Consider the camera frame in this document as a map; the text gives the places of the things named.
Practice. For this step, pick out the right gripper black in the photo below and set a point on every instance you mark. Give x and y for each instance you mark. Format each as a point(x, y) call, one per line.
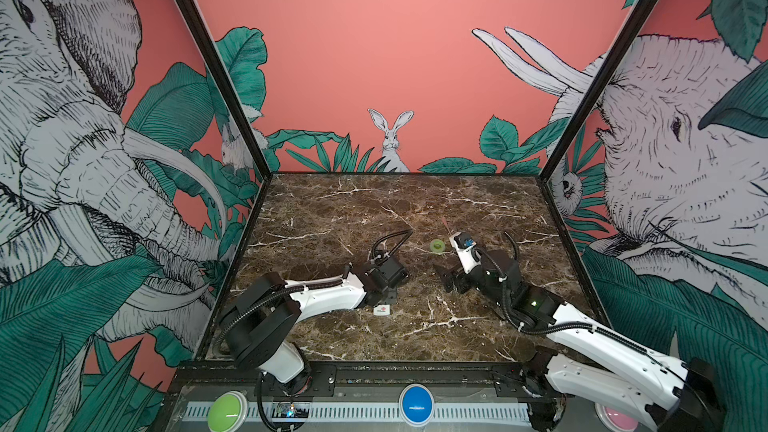
point(448, 279)

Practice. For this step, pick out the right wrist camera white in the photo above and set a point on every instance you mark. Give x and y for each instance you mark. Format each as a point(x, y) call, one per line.
point(465, 247)

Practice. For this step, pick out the small circuit board with leds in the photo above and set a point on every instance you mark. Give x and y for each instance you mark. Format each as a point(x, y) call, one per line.
point(291, 411)

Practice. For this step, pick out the green push button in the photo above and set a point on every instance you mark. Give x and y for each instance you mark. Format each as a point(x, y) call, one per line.
point(228, 412)

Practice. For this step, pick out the green tape roll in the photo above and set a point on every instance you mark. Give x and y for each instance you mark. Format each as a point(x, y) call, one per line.
point(437, 246)

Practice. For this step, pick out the white remote control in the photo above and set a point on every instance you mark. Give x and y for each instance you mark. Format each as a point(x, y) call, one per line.
point(382, 310)

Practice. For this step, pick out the black front mounting rail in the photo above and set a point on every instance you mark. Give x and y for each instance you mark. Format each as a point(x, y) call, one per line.
point(327, 378)

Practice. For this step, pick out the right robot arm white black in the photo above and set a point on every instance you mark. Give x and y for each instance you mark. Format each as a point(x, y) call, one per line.
point(662, 392)

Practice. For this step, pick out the blue push button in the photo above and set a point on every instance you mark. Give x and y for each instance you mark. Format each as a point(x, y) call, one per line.
point(416, 405)

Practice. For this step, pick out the white slotted cable duct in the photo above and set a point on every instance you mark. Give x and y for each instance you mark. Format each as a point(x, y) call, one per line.
point(515, 414)

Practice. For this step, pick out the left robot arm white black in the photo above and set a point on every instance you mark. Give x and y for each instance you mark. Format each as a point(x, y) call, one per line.
point(253, 330)

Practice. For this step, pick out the pink push button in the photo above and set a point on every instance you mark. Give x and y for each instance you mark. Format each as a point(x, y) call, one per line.
point(615, 421)

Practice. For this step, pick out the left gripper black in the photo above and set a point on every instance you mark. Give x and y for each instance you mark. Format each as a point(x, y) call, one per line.
point(392, 297)

